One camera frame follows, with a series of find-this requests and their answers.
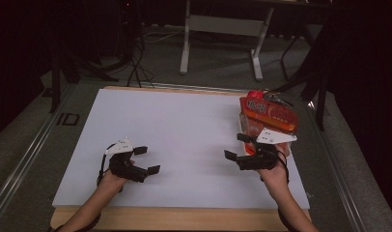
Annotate white table mat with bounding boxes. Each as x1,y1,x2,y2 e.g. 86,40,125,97
51,88,311,210

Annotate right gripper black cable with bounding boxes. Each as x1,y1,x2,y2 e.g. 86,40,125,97
275,148,295,232

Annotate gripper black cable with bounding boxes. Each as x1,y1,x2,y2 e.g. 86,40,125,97
275,148,295,232
96,144,117,188

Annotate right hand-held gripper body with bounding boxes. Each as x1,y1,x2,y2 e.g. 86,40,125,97
237,128,298,171

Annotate red black soup base packet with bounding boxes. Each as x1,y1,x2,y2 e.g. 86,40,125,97
246,89,295,109

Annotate white floor cable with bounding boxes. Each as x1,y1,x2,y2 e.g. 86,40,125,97
141,26,186,44

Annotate white divided plastic container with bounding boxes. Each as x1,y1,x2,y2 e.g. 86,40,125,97
238,109,294,159

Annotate person's left hand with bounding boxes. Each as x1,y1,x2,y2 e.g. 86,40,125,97
99,159,136,192

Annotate metal floor rail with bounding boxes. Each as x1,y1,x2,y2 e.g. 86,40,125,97
0,82,78,220
303,100,368,232

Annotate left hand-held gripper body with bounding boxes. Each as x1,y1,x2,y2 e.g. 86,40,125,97
105,136,151,184

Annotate black chair frame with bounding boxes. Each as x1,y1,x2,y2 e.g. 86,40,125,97
266,23,331,131

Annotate clear bag of orange sachets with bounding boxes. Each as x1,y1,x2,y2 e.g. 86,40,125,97
240,112,294,158

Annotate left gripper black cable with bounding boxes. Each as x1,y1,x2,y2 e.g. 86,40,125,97
96,144,117,188

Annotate person's right hand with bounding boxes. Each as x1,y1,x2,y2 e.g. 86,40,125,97
256,143,293,192

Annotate black floor cables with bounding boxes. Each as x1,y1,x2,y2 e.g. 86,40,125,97
126,30,155,89

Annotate small red sauce packet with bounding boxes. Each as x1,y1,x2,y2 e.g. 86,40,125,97
238,96,299,133

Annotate white metal desk frame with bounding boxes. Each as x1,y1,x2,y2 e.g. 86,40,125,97
179,0,275,82

